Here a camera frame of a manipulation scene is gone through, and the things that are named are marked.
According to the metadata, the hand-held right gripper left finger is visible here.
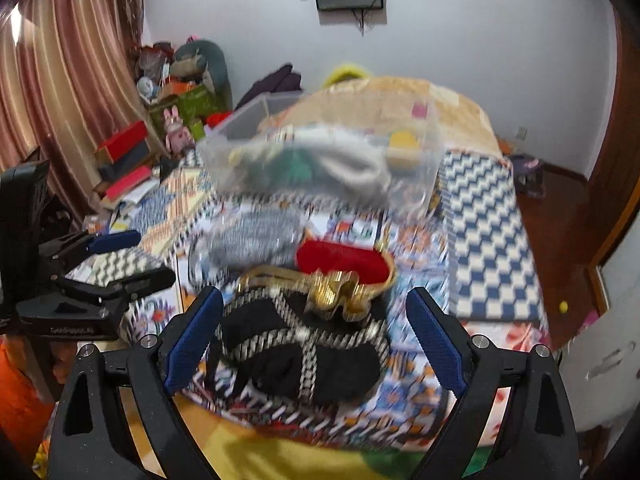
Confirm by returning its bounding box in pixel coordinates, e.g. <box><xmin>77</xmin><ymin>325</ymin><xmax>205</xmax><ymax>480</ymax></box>
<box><xmin>47</xmin><ymin>286</ymin><xmax>224</xmax><ymax>480</ymax></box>

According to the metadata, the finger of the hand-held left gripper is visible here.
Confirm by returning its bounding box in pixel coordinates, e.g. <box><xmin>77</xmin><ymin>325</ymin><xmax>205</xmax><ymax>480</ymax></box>
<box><xmin>37</xmin><ymin>229</ymin><xmax>142</xmax><ymax>276</ymax></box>
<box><xmin>14</xmin><ymin>266</ymin><xmax>177</xmax><ymax>342</ymax></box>

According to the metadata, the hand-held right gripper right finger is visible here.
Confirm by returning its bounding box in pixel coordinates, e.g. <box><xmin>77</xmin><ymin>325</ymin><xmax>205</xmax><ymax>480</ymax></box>
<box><xmin>405</xmin><ymin>287</ymin><xmax>584</xmax><ymax>480</ymax></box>

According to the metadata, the black and gold costume hat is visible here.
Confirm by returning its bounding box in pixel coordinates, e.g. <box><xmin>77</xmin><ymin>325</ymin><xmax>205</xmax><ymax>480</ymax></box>
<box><xmin>215</xmin><ymin>237</ymin><xmax>398</xmax><ymax>408</ymax></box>

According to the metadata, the clear plastic storage bin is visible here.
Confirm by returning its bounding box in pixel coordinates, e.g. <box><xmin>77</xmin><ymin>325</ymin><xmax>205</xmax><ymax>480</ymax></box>
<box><xmin>196</xmin><ymin>121</ymin><xmax>447</xmax><ymax>212</ymax></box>

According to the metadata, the red flat box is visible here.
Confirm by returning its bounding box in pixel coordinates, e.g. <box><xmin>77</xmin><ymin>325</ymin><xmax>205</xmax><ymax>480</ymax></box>
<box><xmin>101</xmin><ymin>164</ymin><xmax>154</xmax><ymax>200</ymax></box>

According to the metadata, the dark grey flat box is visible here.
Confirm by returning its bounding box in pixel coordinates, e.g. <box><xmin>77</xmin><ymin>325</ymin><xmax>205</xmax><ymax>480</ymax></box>
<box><xmin>96</xmin><ymin>141</ymin><xmax>152</xmax><ymax>173</ymax></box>

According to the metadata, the red gift box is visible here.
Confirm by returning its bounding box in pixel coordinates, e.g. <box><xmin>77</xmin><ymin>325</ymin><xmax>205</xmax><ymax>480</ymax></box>
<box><xmin>94</xmin><ymin>120</ymin><xmax>151</xmax><ymax>163</ymax></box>

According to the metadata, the blue white checkered folded blanket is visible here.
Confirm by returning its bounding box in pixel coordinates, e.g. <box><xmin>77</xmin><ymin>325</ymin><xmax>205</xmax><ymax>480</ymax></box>
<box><xmin>436</xmin><ymin>149</ymin><xmax>549</xmax><ymax>324</ymax></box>

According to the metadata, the grey knit in clear bag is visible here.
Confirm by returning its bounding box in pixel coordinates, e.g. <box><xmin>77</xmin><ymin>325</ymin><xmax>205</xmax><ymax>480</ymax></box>
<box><xmin>189</xmin><ymin>207</ymin><xmax>307</xmax><ymax>282</ymax></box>

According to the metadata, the pink bunny plush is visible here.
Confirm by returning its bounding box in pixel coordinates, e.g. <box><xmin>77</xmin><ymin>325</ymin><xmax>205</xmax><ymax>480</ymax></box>
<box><xmin>161</xmin><ymin>106</ymin><xmax>197</xmax><ymax>155</ymax></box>

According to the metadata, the yellow green blanket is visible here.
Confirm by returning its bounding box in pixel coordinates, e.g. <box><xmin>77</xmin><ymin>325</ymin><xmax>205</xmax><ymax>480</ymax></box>
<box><xmin>174</xmin><ymin>394</ymin><xmax>452</xmax><ymax>480</ymax></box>

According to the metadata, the light blue plush toy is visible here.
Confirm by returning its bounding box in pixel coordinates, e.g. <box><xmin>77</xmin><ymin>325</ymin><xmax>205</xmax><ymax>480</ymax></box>
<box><xmin>136</xmin><ymin>76</ymin><xmax>162</xmax><ymax>105</ymax></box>

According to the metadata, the orange cloth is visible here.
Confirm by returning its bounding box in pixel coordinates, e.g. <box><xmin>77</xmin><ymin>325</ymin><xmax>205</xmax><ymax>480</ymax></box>
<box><xmin>0</xmin><ymin>335</ymin><xmax>57</xmax><ymax>462</ymax></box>

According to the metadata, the green cardboard box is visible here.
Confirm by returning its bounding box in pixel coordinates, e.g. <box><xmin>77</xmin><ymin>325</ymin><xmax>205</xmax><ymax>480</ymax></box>
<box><xmin>174</xmin><ymin>84</ymin><xmax>227</xmax><ymax>142</ymax></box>

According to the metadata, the red cloth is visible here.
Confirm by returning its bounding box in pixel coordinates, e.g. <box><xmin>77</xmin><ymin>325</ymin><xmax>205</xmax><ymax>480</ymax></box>
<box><xmin>206</xmin><ymin>109</ymin><xmax>237</xmax><ymax>129</ymax></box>

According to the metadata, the clear plastic storage box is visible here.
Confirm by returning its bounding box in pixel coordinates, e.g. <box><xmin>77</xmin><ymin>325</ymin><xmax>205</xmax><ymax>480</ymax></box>
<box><xmin>206</xmin><ymin>91</ymin><xmax>312</xmax><ymax>142</ymax></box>

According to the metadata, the purple bag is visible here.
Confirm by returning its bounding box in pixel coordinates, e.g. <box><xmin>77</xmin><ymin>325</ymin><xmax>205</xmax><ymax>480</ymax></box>
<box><xmin>509</xmin><ymin>154</ymin><xmax>544</xmax><ymax>197</ymax></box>

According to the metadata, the grey plush cushion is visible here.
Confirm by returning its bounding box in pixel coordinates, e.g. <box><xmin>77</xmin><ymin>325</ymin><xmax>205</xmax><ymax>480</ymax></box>
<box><xmin>171</xmin><ymin>38</ymin><xmax>234</xmax><ymax>112</ymax></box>

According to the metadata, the dark purple cloth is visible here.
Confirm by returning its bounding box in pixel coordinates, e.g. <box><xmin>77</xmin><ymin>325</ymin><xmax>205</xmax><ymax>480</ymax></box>
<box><xmin>234</xmin><ymin>63</ymin><xmax>304</xmax><ymax>109</ymax></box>

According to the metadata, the yellow plastic basket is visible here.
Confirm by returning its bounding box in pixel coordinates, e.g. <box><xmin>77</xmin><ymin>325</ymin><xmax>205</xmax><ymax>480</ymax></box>
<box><xmin>324</xmin><ymin>63</ymin><xmax>372</xmax><ymax>89</ymax></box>

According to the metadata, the black hanging cable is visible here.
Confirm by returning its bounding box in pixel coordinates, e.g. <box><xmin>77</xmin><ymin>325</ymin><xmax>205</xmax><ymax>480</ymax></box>
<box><xmin>351</xmin><ymin>7</ymin><xmax>372</xmax><ymax>37</ymax></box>

